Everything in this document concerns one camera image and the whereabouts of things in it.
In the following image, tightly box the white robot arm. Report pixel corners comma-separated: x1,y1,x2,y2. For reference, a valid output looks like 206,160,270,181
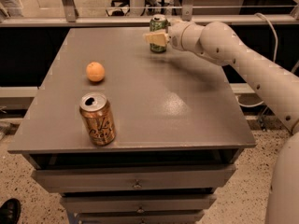
143,21,299,224

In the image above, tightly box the green soda can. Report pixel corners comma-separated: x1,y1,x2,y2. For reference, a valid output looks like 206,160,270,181
149,14,168,53

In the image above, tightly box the orange LaCroix can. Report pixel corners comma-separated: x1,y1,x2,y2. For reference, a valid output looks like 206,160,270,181
79,92,116,146

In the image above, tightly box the grey metal railing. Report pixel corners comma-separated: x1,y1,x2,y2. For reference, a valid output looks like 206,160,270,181
0,0,299,27

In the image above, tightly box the black shoe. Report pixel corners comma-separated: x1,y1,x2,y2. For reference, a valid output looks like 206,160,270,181
0,198,21,224

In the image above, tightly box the black office chair base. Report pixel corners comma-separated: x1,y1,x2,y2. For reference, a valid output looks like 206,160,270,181
106,0,130,17

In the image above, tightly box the grey drawer cabinet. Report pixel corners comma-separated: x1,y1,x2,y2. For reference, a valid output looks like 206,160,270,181
7,26,257,224

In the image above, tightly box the top grey drawer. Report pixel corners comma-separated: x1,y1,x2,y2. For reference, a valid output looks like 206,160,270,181
32,164,235,193

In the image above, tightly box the middle grey drawer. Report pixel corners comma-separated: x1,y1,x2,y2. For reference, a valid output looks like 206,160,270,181
61,194,216,213

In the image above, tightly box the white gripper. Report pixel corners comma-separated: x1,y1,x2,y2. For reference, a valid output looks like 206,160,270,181
143,21,204,54

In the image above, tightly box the bottom grey drawer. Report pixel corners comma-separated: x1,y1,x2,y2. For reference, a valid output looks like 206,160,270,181
78,211,204,224

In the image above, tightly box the grey drawer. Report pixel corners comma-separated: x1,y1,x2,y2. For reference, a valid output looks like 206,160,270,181
61,194,216,213
32,164,235,193
78,211,204,224

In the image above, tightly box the white cable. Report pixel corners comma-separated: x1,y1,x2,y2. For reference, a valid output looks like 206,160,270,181
236,12,299,108

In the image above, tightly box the orange fruit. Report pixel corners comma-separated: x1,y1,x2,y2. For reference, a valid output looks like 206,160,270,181
86,62,105,82

